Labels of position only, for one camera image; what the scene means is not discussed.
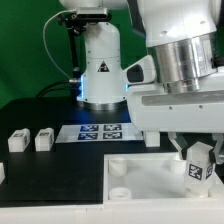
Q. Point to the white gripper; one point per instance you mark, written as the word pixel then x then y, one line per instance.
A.
pixel 151 109

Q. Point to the white square tabletop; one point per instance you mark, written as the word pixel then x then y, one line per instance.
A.
pixel 153 180

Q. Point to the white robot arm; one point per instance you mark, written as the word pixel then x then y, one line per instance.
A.
pixel 178 87

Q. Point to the white front and right fence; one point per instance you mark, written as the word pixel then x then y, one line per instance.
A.
pixel 110 214

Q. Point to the sheet with four tags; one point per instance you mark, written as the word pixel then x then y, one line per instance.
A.
pixel 98 132

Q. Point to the white block left edge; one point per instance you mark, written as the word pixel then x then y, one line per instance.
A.
pixel 2 173

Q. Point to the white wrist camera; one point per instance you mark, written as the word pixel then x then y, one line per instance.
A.
pixel 141 72

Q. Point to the black camera stand pole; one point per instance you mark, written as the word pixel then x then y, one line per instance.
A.
pixel 75 27

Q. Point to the grey camera on stand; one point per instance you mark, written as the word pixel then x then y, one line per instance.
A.
pixel 92 13

